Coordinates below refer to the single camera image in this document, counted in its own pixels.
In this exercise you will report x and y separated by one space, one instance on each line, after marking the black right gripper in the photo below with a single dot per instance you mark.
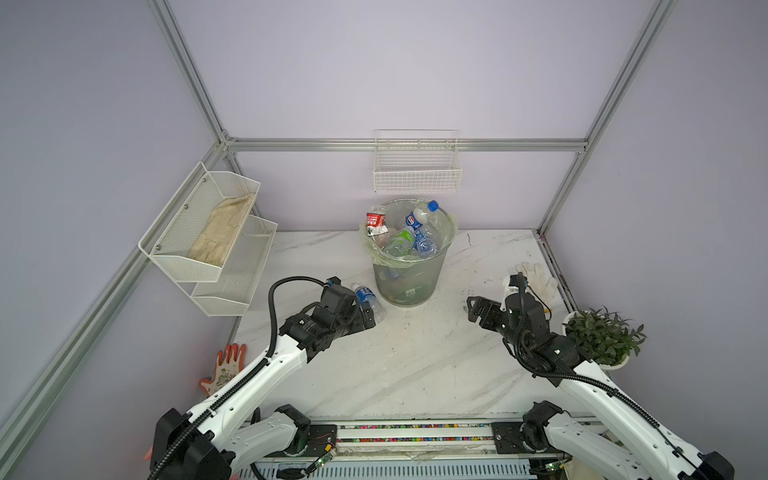
489 308

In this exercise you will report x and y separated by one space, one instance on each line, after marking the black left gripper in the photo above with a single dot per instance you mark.
358 323

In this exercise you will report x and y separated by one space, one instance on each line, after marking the clear bottle blue label white cap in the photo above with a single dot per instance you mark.
366 295

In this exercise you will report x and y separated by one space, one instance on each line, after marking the clear bottle green label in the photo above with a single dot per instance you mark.
401 244

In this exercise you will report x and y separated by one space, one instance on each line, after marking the clear bottle red white label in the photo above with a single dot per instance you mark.
376 225

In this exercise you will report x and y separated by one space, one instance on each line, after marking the small bottle blue Pepsi label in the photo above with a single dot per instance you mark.
422 214

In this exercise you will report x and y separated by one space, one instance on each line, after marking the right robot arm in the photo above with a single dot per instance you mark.
645 449

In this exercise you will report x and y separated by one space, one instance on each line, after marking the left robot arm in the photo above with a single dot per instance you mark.
211 440

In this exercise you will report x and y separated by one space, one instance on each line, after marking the grey mesh waste bin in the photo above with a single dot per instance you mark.
408 286

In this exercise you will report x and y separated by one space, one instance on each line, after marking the green bin liner bag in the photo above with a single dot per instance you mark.
444 227

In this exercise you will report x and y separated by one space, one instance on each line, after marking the white cotton work glove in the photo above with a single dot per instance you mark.
540 282

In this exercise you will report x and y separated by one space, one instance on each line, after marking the potted green plant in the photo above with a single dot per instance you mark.
606 337

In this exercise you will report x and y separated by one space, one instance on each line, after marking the red coated glove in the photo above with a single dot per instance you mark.
228 364

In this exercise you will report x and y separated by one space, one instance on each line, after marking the beige glove in shelf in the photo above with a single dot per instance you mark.
214 243

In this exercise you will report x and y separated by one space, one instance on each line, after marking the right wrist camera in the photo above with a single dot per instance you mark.
514 292

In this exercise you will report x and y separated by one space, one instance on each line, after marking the base rail with cable strip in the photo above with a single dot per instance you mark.
416 449

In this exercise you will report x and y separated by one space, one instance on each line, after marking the white mesh wall shelf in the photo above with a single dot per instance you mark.
217 291

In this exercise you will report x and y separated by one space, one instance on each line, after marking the white wire wall basket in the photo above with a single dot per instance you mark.
409 161

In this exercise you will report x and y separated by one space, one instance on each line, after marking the aluminium frame post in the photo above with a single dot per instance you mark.
179 48

